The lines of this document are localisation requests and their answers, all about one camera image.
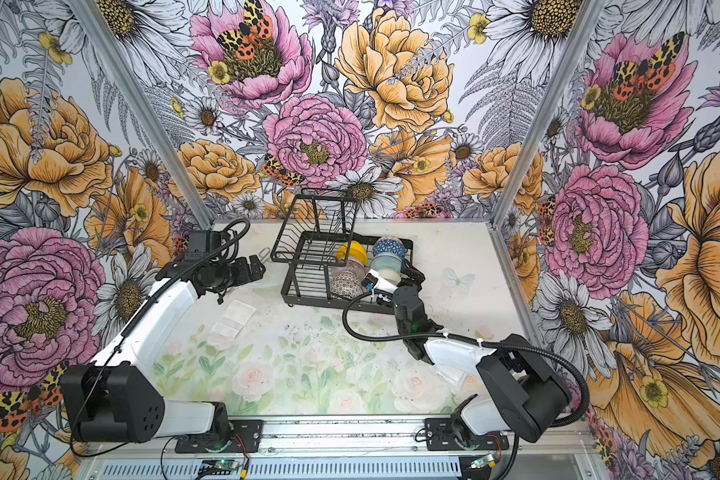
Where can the black wire dish rack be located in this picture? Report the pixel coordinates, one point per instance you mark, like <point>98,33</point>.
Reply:
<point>316,223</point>

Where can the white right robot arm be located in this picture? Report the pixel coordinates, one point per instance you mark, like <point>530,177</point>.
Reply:
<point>524,394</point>

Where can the blue triangle patterned bowl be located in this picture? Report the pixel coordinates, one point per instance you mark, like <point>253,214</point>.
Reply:
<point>389,245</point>

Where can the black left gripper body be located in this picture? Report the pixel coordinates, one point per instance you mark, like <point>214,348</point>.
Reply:
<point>230,274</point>

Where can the dotted pattern bowl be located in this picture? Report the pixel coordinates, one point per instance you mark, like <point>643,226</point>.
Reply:
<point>345,285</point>

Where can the pink striped bowl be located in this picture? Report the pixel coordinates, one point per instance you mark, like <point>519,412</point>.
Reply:
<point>353,266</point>

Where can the light green bowl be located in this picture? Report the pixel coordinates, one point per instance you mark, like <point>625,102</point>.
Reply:
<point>386,261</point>

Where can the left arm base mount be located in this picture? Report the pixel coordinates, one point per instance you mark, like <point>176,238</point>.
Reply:
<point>226,435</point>

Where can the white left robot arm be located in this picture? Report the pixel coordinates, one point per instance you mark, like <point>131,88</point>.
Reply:
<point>112,399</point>

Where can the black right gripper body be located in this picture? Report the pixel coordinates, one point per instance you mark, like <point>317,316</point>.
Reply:
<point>418,280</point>

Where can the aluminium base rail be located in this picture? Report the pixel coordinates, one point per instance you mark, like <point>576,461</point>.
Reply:
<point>353,447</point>

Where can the clear plastic container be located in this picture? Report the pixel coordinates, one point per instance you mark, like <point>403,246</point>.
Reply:
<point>458,375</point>

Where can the yellow bowl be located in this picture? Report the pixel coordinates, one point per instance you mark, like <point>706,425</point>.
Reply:
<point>354,250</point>

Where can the cream white bowl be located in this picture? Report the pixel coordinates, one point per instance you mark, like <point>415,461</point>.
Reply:
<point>381,281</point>

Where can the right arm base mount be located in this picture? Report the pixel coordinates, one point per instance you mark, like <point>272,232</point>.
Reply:
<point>453,434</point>

